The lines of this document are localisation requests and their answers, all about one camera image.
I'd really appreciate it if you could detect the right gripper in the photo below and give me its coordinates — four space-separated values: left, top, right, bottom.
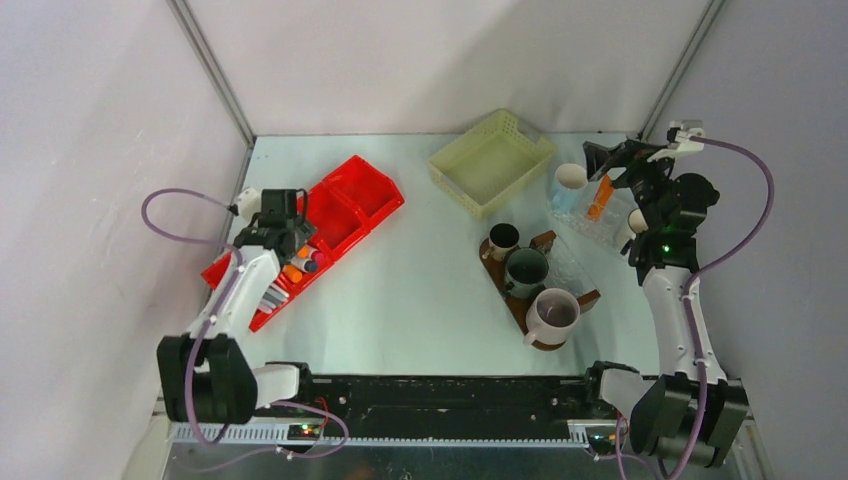
583 140 683 232

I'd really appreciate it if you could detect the orange toothpaste tube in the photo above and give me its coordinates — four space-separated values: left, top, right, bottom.
282 264 304 284
586 174 615 221

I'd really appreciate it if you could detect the dark blue capped tube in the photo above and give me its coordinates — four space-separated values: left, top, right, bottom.
289 256 319 273

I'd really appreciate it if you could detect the light blue mug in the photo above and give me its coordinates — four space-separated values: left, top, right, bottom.
548 163 588 215

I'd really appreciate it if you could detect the white mug black handle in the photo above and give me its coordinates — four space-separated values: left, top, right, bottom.
614 208 649 255

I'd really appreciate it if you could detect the clear textured acrylic tray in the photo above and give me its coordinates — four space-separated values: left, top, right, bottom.
547 184 636 256

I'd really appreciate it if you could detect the cream plastic basket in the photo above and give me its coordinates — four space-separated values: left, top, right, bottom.
428 109 558 220

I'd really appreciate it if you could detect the brown mug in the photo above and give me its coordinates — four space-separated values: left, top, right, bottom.
481 223 520 262

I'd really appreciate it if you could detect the dark green mug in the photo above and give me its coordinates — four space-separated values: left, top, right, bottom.
501 247 549 300

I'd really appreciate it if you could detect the pink white mug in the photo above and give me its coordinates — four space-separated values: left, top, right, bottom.
523 288 581 349

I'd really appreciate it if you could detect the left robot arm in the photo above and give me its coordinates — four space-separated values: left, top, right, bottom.
156 224 316 424

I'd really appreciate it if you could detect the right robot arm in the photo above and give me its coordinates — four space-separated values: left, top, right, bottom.
581 140 748 468

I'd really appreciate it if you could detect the white toothbrush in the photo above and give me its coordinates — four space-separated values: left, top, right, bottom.
257 283 289 315

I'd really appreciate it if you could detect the brown oval wooden tray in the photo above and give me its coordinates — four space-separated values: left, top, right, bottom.
479 239 556 351

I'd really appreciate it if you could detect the red divided organizer bin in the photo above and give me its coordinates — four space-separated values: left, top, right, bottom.
202 156 404 332

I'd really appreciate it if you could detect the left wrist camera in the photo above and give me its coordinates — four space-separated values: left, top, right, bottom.
228 187 308 228

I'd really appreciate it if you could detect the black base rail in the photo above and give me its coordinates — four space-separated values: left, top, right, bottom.
295 375 617 441

